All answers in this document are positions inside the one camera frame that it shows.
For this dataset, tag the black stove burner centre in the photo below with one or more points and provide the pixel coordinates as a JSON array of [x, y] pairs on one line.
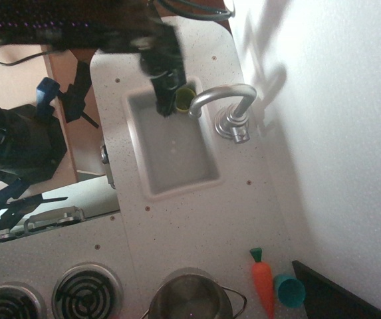
[[88, 290]]

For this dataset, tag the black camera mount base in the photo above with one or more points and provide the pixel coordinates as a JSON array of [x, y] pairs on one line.
[[31, 148]]

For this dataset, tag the yellow-green plastic cup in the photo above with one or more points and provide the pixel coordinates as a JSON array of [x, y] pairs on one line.
[[183, 99]]

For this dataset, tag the orange toy carrot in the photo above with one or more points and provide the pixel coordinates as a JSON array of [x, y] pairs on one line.
[[263, 281]]

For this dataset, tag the black stove burner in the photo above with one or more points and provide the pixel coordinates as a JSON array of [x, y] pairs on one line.
[[19, 300], [88, 290]]

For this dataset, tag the black box corner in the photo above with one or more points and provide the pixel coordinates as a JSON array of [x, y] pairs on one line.
[[325, 299]]

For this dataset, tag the silver oven door handle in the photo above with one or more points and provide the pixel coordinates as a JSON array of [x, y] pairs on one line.
[[60, 217]]

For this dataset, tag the teal plastic cup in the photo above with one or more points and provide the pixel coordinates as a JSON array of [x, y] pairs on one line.
[[289, 290]]

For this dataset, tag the blue black clamp upper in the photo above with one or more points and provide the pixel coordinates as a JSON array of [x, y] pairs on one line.
[[72, 100]]

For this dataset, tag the stainless steel pot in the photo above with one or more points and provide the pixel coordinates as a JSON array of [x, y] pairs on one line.
[[195, 296]]

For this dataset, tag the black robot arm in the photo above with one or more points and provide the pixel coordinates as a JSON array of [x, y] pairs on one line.
[[113, 27]]

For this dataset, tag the blue black clamp lower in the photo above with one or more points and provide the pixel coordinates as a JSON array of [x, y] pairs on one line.
[[16, 208]]

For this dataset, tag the silver curved faucet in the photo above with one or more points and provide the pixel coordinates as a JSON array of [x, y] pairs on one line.
[[230, 123]]

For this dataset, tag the white toy sink basin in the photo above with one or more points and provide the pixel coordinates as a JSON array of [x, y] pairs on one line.
[[174, 155]]

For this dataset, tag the blue black clamp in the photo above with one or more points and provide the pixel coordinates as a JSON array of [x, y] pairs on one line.
[[72, 100], [16, 208]]

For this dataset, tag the silver cabinet knob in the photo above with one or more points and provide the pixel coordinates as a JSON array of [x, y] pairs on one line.
[[106, 163]]

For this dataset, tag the black stove burner left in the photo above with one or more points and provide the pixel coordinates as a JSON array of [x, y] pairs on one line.
[[19, 300]]

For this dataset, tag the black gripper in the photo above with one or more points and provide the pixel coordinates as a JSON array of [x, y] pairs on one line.
[[161, 59]]

